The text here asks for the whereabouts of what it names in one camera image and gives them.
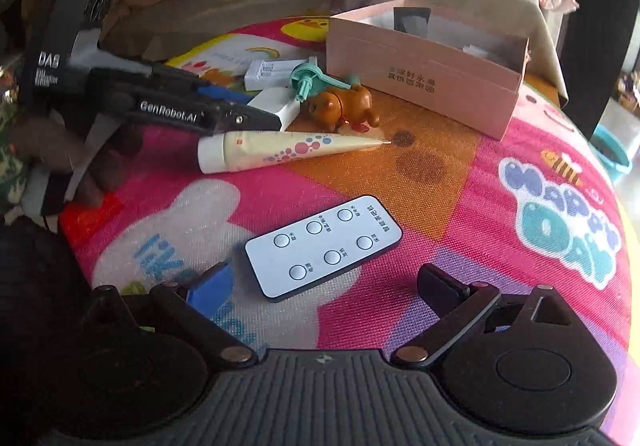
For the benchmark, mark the brown toy bear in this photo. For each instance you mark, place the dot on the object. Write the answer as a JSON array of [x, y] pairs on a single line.
[[334, 107]]

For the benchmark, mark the white remote control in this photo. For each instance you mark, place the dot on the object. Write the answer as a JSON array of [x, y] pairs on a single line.
[[320, 247]]

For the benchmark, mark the pink cardboard box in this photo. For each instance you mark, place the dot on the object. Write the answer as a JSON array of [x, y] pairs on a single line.
[[433, 73]]

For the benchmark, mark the white packet in box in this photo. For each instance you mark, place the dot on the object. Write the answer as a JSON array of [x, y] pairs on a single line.
[[480, 52]]

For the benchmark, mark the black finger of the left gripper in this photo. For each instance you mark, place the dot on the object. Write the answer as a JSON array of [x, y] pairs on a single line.
[[193, 113]]

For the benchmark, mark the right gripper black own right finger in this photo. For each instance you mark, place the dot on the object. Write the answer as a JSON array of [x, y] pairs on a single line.
[[460, 308]]

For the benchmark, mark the right gripper blue-tipped own left finger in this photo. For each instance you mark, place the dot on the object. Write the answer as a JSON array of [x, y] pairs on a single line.
[[189, 308]]

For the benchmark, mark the cream cosmetic tube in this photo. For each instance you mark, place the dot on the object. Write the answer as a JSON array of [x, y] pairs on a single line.
[[240, 151]]

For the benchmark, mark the colourful cartoon play mat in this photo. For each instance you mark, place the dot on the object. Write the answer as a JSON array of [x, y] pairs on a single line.
[[533, 213]]

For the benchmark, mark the teal plastic crank toy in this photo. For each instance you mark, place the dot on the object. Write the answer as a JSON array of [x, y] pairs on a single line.
[[307, 80]]

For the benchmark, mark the dark gloved hand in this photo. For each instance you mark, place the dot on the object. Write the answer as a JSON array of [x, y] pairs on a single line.
[[62, 151]]

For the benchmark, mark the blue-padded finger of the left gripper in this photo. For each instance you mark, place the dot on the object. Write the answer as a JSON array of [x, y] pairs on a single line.
[[178, 80]]

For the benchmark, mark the teal plastic basin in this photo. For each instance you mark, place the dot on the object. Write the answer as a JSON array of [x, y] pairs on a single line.
[[611, 153]]

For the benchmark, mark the white battery charger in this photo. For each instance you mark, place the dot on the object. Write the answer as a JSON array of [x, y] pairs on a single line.
[[263, 74]]

